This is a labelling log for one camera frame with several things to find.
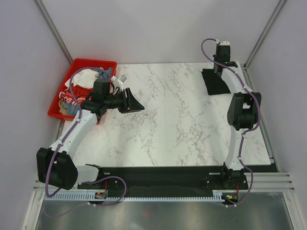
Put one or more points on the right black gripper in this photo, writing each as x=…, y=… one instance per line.
x=215, y=59

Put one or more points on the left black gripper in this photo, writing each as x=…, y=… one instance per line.
x=129, y=104

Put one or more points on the black t-shirt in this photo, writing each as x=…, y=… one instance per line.
x=214, y=83

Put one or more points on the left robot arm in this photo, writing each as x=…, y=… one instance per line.
x=54, y=164

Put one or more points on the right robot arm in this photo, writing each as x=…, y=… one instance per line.
x=243, y=114

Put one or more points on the grey-blue t-shirt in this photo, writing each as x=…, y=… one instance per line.
x=105, y=74

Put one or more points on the white t-shirt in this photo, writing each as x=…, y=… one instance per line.
x=84, y=79

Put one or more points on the red coca-cola t-shirt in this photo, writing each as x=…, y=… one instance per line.
x=79, y=92

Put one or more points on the beige garment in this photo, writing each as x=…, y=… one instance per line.
x=64, y=107

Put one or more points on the red plastic bin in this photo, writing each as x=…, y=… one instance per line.
x=78, y=65

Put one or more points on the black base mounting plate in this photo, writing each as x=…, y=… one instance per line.
x=167, y=181

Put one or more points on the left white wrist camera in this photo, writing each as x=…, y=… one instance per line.
x=118, y=81

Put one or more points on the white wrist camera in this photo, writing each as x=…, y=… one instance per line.
x=222, y=43
x=118, y=81

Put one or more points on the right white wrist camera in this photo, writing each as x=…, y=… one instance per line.
x=222, y=43

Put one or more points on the right aluminium frame post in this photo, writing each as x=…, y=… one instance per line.
x=265, y=31

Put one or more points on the aluminium frame post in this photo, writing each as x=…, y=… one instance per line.
x=52, y=28
x=265, y=31

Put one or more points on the left aluminium frame post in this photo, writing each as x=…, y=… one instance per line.
x=52, y=28

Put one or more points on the white slotted cable duct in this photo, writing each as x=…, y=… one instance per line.
x=99, y=197

